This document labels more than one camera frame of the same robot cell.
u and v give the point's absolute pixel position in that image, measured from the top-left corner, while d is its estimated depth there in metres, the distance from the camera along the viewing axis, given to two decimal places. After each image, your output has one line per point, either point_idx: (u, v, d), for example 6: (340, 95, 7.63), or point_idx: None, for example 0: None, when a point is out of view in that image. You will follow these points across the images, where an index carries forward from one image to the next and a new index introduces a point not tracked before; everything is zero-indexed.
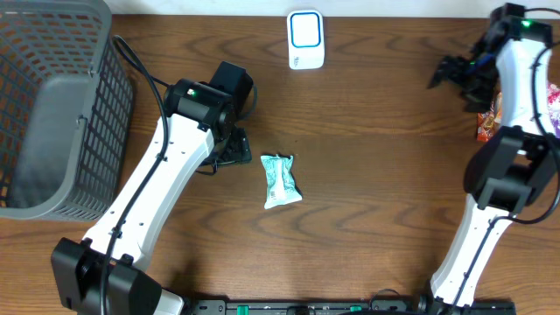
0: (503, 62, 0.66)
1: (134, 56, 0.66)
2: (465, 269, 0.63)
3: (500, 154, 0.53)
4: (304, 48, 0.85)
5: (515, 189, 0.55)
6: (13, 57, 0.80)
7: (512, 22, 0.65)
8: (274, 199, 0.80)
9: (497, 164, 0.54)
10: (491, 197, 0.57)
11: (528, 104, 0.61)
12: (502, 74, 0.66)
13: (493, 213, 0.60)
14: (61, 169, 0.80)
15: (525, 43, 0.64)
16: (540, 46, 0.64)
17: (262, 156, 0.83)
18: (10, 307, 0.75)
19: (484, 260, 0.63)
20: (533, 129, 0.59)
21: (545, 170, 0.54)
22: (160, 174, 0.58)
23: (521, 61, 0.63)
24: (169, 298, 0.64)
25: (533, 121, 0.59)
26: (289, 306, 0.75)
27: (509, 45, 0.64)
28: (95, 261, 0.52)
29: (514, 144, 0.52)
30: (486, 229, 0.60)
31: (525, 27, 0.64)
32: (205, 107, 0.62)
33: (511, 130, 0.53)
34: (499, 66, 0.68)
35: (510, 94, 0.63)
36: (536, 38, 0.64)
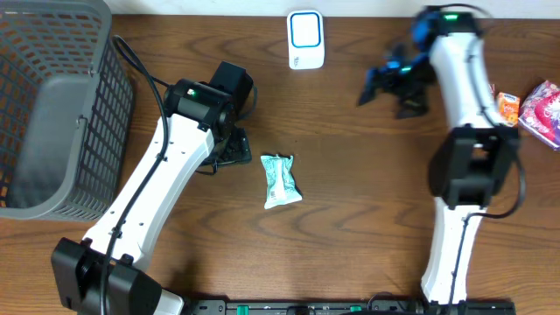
0: (441, 61, 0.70)
1: (134, 56, 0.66)
2: (451, 269, 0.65)
3: (457, 154, 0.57)
4: (304, 48, 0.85)
5: (479, 183, 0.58)
6: (13, 57, 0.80)
7: (439, 18, 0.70)
8: (274, 199, 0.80)
9: (456, 164, 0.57)
10: (458, 195, 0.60)
11: (472, 98, 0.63)
12: (444, 74, 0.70)
13: (466, 210, 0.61)
14: (61, 169, 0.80)
15: (457, 38, 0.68)
16: (471, 38, 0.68)
17: (262, 156, 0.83)
18: (10, 307, 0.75)
19: (467, 257, 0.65)
20: (485, 122, 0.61)
21: (503, 160, 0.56)
22: (160, 174, 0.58)
23: (457, 57, 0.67)
24: (169, 298, 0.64)
25: (481, 115, 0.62)
26: (289, 306, 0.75)
27: (442, 43, 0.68)
28: (95, 261, 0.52)
29: (466, 143, 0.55)
30: (462, 227, 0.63)
31: (449, 21, 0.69)
32: (204, 107, 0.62)
33: (461, 131, 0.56)
34: (437, 66, 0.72)
35: (454, 93, 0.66)
36: (466, 33, 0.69)
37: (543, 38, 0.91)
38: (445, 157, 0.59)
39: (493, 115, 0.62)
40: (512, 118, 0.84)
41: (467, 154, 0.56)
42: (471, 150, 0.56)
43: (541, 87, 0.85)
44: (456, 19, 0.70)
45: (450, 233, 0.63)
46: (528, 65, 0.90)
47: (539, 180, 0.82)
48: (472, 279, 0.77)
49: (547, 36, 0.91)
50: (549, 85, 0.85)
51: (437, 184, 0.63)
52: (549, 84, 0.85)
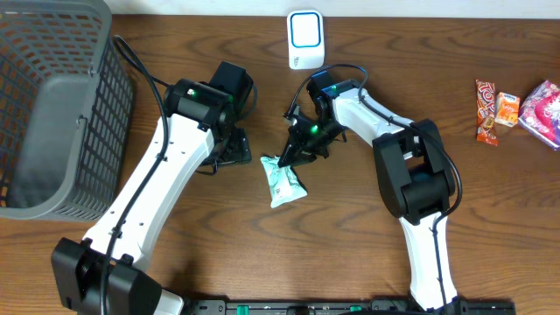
0: (346, 120, 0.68)
1: (134, 56, 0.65)
2: (436, 276, 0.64)
3: (389, 164, 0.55)
4: (304, 48, 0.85)
5: (430, 188, 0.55)
6: (14, 57, 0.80)
7: (325, 91, 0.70)
8: (280, 197, 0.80)
9: (395, 174, 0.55)
10: (417, 210, 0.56)
11: (378, 118, 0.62)
12: (353, 127, 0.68)
13: (431, 219, 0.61)
14: (61, 170, 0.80)
15: (344, 94, 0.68)
16: (354, 89, 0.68)
17: (262, 157, 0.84)
18: (10, 307, 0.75)
19: (447, 260, 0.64)
20: (396, 129, 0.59)
21: (435, 154, 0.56)
22: (160, 174, 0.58)
23: (352, 106, 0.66)
24: (170, 298, 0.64)
25: (390, 124, 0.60)
26: (289, 306, 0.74)
27: (336, 103, 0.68)
28: (95, 261, 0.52)
29: (391, 149, 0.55)
30: (432, 235, 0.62)
31: (333, 89, 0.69)
32: (204, 107, 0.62)
33: (381, 140, 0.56)
34: (345, 123, 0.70)
35: (367, 133, 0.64)
36: (350, 87, 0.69)
37: (543, 38, 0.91)
38: (383, 175, 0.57)
39: (400, 120, 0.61)
40: (512, 118, 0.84)
41: (400, 160, 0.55)
42: (400, 154, 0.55)
43: (541, 87, 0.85)
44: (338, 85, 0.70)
45: (422, 241, 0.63)
46: (528, 65, 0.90)
47: (539, 180, 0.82)
48: (472, 279, 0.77)
49: (547, 36, 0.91)
50: (549, 84, 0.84)
51: (392, 209, 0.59)
52: (549, 84, 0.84)
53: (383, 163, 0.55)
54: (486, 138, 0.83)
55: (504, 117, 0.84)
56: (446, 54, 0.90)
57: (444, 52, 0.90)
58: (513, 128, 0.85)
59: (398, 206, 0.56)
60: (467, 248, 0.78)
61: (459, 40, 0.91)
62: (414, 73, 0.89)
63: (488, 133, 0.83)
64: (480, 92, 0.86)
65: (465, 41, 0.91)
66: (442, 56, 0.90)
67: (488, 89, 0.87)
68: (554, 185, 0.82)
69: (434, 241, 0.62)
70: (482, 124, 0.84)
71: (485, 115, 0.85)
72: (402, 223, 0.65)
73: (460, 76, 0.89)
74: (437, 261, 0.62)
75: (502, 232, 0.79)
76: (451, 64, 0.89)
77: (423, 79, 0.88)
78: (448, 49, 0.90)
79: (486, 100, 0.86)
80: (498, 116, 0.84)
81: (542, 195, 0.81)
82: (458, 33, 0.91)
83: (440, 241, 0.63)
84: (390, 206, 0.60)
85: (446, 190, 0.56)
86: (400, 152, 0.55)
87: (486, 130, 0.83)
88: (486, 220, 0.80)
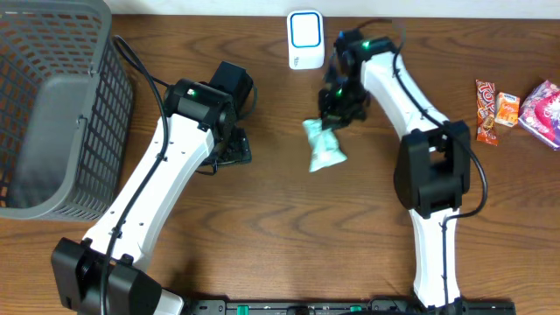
0: (373, 83, 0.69)
1: (134, 55, 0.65)
2: (441, 273, 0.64)
3: (415, 163, 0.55)
4: (304, 48, 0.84)
5: (445, 185, 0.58)
6: (13, 57, 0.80)
7: (357, 47, 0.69)
8: (320, 162, 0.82)
9: (417, 171, 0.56)
10: (430, 203, 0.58)
11: (410, 108, 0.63)
12: (377, 93, 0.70)
13: (442, 214, 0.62)
14: (61, 170, 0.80)
15: (376, 59, 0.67)
16: (388, 54, 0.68)
17: (305, 122, 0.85)
18: (10, 307, 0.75)
19: (453, 259, 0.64)
20: (429, 125, 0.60)
21: (460, 156, 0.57)
22: (160, 174, 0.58)
23: (383, 76, 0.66)
24: (169, 298, 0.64)
25: (423, 118, 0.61)
26: (289, 306, 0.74)
27: (367, 67, 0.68)
28: (95, 261, 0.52)
29: (420, 148, 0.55)
30: (441, 231, 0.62)
31: (366, 48, 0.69)
32: (205, 107, 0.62)
33: (414, 136, 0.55)
34: (369, 85, 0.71)
35: (395, 107, 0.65)
36: (383, 50, 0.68)
37: (543, 38, 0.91)
38: (405, 169, 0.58)
39: (435, 115, 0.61)
40: (512, 118, 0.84)
41: (426, 159, 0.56)
42: (426, 154, 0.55)
43: (541, 87, 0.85)
44: (370, 45, 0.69)
45: (430, 235, 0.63)
46: (528, 65, 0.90)
47: (539, 180, 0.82)
48: (472, 279, 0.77)
49: (547, 36, 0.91)
50: (549, 84, 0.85)
51: (405, 198, 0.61)
52: (549, 84, 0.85)
53: (409, 160, 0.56)
54: (486, 138, 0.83)
55: (504, 117, 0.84)
56: (446, 54, 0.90)
57: (444, 52, 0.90)
58: (513, 128, 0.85)
59: (412, 198, 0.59)
60: (467, 248, 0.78)
61: (459, 40, 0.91)
62: (414, 73, 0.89)
63: (488, 133, 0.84)
64: (480, 92, 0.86)
65: (465, 41, 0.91)
66: (443, 56, 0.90)
67: (488, 89, 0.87)
68: (555, 185, 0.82)
69: (442, 238, 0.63)
70: (482, 124, 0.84)
71: (485, 115, 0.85)
72: (413, 216, 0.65)
73: (460, 76, 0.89)
74: (444, 256, 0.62)
75: (502, 231, 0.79)
76: (451, 64, 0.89)
77: (423, 79, 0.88)
78: (448, 49, 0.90)
79: (486, 100, 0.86)
80: (498, 116, 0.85)
81: (542, 194, 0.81)
82: (458, 32, 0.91)
83: (449, 237, 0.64)
84: (403, 194, 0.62)
85: (460, 189, 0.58)
86: (428, 151, 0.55)
87: (486, 130, 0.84)
88: (487, 220, 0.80)
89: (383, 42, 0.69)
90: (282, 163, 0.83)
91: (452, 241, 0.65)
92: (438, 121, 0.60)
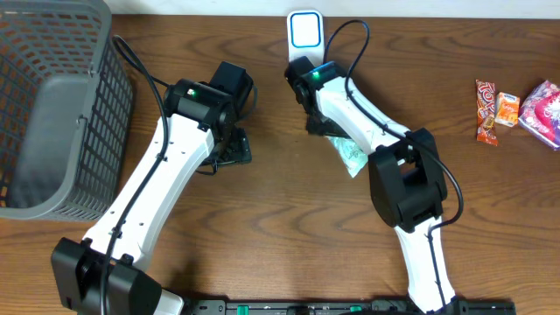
0: (330, 110, 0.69)
1: (134, 55, 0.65)
2: (434, 278, 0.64)
3: (387, 178, 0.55)
4: (304, 48, 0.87)
5: (423, 195, 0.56)
6: (14, 57, 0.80)
7: (308, 77, 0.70)
8: (353, 168, 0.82)
9: (392, 187, 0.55)
10: (410, 217, 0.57)
11: (370, 125, 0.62)
12: (336, 120, 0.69)
13: (426, 225, 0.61)
14: (61, 170, 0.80)
15: (328, 86, 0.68)
16: (339, 79, 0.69)
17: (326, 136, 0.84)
18: (11, 307, 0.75)
19: (443, 262, 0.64)
20: (391, 139, 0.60)
21: (430, 164, 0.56)
22: (160, 174, 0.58)
23: (339, 101, 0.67)
24: (169, 298, 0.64)
25: (385, 133, 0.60)
26: (289, 306, 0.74)
27: (320, 96, 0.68)
28: (95, 261, 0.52)
29: (388, 162, 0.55)
30: (428, 241, 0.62)
31: (317, 77, 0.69)
32: (204, 107, 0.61)
33: (377, 154, 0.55)
34: (326, 113, 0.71)
35: (354, 129, 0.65)
36: (334, 76, 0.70)
37: (543, 38, 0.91)
38: (380, 187, 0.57)
39: (395, 128, 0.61)
40: (512, 118, 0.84)
41: (395, 173, 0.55)
42: (395, 167, 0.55)
43: (541, 87, 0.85)
44: (320, 73, 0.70)
45: (418, 246, 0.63)
46: (528, 65, 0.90)
47: (539, 180, 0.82)
48: (472, 279, 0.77)
49: (547, 36, 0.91)
50: (549, 84, 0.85)
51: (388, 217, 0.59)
52: (549, 84, 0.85)
53: (381, 177, 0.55)
54: (486, 138, 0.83)
55: (504, 117, 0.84)
56: (446, 54, 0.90)
57: (444, 52, 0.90)
58: (513, 128, 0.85)
59: (394, 215, 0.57)
60: (467, 248, 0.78)
61: (459, 40, 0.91)
62: (414, 73, 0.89)
63: (488, 134, 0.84)
64: (480, 92, 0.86)
65: (465, 41, 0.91)
66: (443, 56, 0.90)
67: (488, 89, 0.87)
68: (555, 185, 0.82)
69: (430, 246, 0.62)
70: (482, 124, 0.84)
71: (485, 116, 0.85)
72: (397, 232, 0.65)
73: (460, 76, 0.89)
74: (434, 264, 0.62)
75: (502, 231, 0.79)
76: (452, 65, 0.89)
77: (423, 78, 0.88)
78: (449, 49, 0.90)
79: (486, 100, 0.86)
80: (498, 116, 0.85)
81: (542, 195, 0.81)
82: (458, 32, 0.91)
83: (436, 246, 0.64)
84: (385, 214, 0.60)
85: (438, 197, 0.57)
86: (396, 164, 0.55)
87: (486, 130, 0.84)
88: (486, 220, 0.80)
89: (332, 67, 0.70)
90: (282, 163, 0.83)
91: (438, 246, 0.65)
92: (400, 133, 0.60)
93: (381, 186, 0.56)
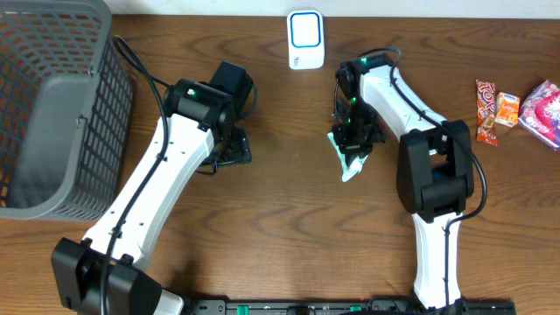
0: (370, 95, 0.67)
1: (133, 55, 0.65)
2: (442, 276, 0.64)
3: (415, 162, 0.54)
4: (304, 48, 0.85)
5: (451, 189, 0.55)
6: (13, 57, 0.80)
7: (354, 62, 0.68)
8: (350, 171, 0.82)
9: (418, 172, 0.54)
10: (432, 206, 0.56)
11: (408, 109, 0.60)
12: (374, 103, 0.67)
13: (445, 219, 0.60)
14: (62, 169, 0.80)
15: (374, 71, 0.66)
16: (386, 67, 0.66)
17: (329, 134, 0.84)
18: (10, 306, 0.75)
19: (455, 261, 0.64)
20: (428, 125, 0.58)
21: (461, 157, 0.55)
22: (160, 174, 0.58)
23: (381, 87, 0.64)
24: (170, 298, 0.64)
25: (422, 119, 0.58)
26: (289, 306, 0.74)
27: (364, 80, 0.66)
28: (95, 261, 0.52)
29: (421, 145, 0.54)
30: (444, 235, 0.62)
31: (364, 63, 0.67)
32: (204, 107, 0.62)
33: (411, 136, 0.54)
34: (367, 100, 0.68)
35: (391, 112, 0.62)
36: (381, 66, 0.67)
37: (543, 38, 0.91)
38: (405, 171, 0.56)
39: (432, 115, 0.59)
40: (512, 118, 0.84)
41: (425, 157, 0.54)
42: (427, 152, 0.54)
43: (541, 87, 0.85)
44: (368, 60, 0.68)
45: (432, 241, 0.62)
46: (528, 65, 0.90)
47: (540, 180, 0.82)
48: (472, 279, 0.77)
49: (547, 36, 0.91)
50: (549, 84, 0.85)
51: (407, 203, 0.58)
52: (549, 84, 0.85)
53: (409, 159, 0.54)
54: (486, 138, 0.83)
55: (504, 117, 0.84)
56: (446, 54, 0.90)
57: (445, 52, 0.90)
58: (513, 128, 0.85)
59: (414, 201, 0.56)
60: (467, 248, 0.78)
61: (459, 39, 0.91)
62: (413, 73, 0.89)
63: (488, 133, 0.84)
64: (480, 92, 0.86)
65: (465, 41, 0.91)
66: (443, 56, 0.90)
67: (488, 89, 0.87)
68: (556, 185, 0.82)
69: (444, 241, 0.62)
70: (482, 124, 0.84)
71: (485, 115, 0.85)
72: (416, 220, 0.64)
73: (459, 76, 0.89)
74: (447, 259, 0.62)
75: (502, 232, 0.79)
76: (452, 64, 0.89)
77: (423, 78, 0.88)
78: (449, 49, 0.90)
79: (486, 100, 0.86)
80: (498, 116, 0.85)
81: (542, 193, 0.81)
82: (458, 32, 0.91)
83: (451, 242, 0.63)
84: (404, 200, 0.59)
85: (465, 192, 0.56)
86: (428, 150, 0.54)
87: (486, 130, 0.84)
88: (486, 220, 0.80)
89: (381, 57, 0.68)
90: (282, 163, 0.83)
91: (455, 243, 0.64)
92: (437, 121, 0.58)
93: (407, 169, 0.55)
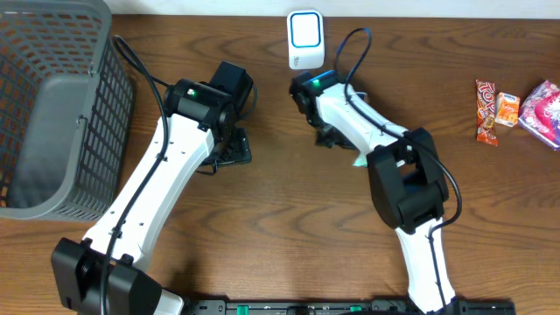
0: (330, 116, 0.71)
1: (133, 55, 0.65)
2: (434, 279, 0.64)
3: (385, 177, 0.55)
4: (304, 49, 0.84)
5: (425, 197, 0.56)
6: (14, 57, 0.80)
7: (308, 85, 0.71)
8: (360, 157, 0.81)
9: (391, 187, 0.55)
10: (412, 218, 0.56)
11: (369, 127, 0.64)
12: (337, 125, 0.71)
13: (427, 227, 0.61)
14: (62, 170, 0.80)
15: (328, 91, 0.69)
16: (339, 85, 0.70)
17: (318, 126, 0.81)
18: (10, 306, 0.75)
19: (444, 262, 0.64)
20: (390, 138, 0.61)
21: (430, 165, 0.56)
22: (160, 174, 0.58)
23: (339, 106, 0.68)
24: (170, 298, 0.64)
25: (383, 133, 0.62)
26: (289, 306, 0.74)
27: (320, 101, 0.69)
28: (95, 262, 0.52)
29: (387, 161, 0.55)
30: (429, 242, 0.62)
31: (317, 85, 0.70)
32: (204, 107, 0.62)
33: (376, 152, 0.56)
34: (328, 122, 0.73)
35: (354, 132, 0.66)
36: (334, 83, 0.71)
37: (543, 38, 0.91)
38: (379, 187, 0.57)
39: (393, 128, 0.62)
40: (512, 118, 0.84)
41: (394, 171, 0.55)
42: (395, 167, 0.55)
43: (541, 87, 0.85)
44: (320, 81, 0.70)
45: (418, 247, 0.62)
46: (528, 65, 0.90)
47: (539, 179, 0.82)
48: (472, 279, 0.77)
49: (547, 36, 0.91)
50: (549, 85, 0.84)
51: (388, 217, 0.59)
52: (549, 84, 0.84)
53: (379, 175, 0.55)
54: (486, 138, 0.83)
55: (504, 117, 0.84)
56: (446, 54, 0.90)
57: (445, 52, 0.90)
58: (513, 128, 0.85)
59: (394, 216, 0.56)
60: (467, 248, 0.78)
61: (460, 39, 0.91)
62: (413, 73, 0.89)
63: (488, 134, 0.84)
64: (480, 92, 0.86)
65: (465, 41, 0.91)
66: (442, 56, 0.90)
67: (488, 89, 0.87)
68: (555, 184, 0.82)
69: (430, 248, 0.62)
70: (482, 124, 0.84)
71: (485, 116, 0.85)
72: (398, 233, 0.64)
73: (460, 76, 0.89)
74: (434, 264, 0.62)
75: (502, 231, 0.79)
76: (452, 65, 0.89)
77: (423, 78, 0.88)
78: (449, 49, 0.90)
79: (486, 100, 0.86)
80: (498, 116, 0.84)
81: (542, 193, 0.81)
82: (458, 32, 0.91)
83: (437, 247, 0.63)
84: (386, 214, 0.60)
85: (440, 197, 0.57)
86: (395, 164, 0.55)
87: (486, 130, 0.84)
88: (486, 220, 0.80)
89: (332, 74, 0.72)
90: (282, 163, 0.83)
91: (440, 246, 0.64)
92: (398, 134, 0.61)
93: (380, 186, 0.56)
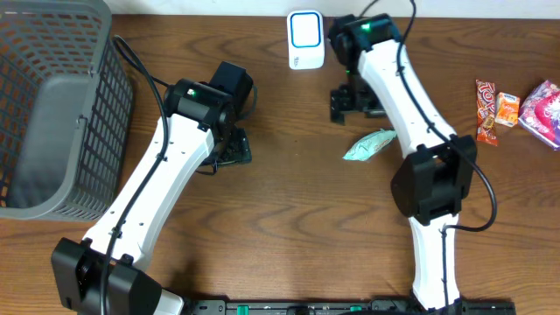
0: (371, 71, 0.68)
1: (134, 56, 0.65)
2: (441, 276, 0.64)
3: (420, 180, 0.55)
4: (304, 48, 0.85)
5: (447, 194, 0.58)
6: (13, 57, 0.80)
7: (354, 28, 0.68)
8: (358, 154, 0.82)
9: (421, 188, 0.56)
10: (430, 212, 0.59)
11: (416, 118, 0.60)
12: (376, 88, 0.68)
13: (442, 222, 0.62)
14: (62, 169, 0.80)
15: (377, 48, 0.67)
16: (391, 43, 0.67)
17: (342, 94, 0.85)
18: (10, 307, 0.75)
19: (452, 261, 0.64)
20: (436, 139, 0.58)
21: (465, 170, 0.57)
22: (160, 174, 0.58)
23: (387, 71, 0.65)
24: (169, 298, 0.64)
25: (430, 130, 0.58)
26: (289, 306, 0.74)
27: (366, 57, 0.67)
28: (95, 261, 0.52)
29: (426, 166, 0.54)
30: (441, 238, 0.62)
31: (366, 31, 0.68)
32: (205, 107, 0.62)
33: (418, 157, 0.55)
34: (367, 78, 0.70)
35: (397, 115, 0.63)
36: (385, 35, 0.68)
37: (543, 38, 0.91)
38: (408, 184, 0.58)
39: (442, 128, 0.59)
40: (512, 118, 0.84)
41: (430, 175, 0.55)
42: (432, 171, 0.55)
43: (541, 87, 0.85)
44: (371, 26, 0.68)
45: (429, 242, 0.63)
46: (528, 65, 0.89)
47: (540, 178, 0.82)
48: (472, 279, 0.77)
49: (546, 36, 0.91)
50: (549, 85, 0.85)
51: (405, 206, 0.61)
52: (549, 84, 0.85)
53: (415, 178, 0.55)
54: (486, 138, 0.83)
55: (504, 117, 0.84)
56: (446, 54, 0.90)
57: (444, 52, 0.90)
58: (513, 128, 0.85)
59: (412, 208, 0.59)
60: (467, 248, 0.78)
61: (459, 39, 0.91)
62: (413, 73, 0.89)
63: (488, 133, 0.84)
64: (480, 92, 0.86)
65: (465, 41, 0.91)
66: (442, 55, 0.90)
67: (488, 89, 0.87)
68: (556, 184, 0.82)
69: (442, 242, 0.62)
70: (482, 124, 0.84)
71: (485, 115, 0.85)
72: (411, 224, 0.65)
73: (460, 76, 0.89)
74: (444, 260, 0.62)
75: (502, 231, 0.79)
76: (452, 65, 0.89)
77: (423, 78, 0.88)
78: (448, 49, 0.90)
79: (486, 100, 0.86)
80: (498, 116, 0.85)
81: (542, 193, 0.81)
82: (458, 32, 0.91)
83: (448, 243, 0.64)
84: (402, 201, 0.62)
85: (460, 194, 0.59)
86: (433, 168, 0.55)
87: (486, 130, 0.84)
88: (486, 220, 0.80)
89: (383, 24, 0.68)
90: (282, 162, 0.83)
91: (452, 244, 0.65)
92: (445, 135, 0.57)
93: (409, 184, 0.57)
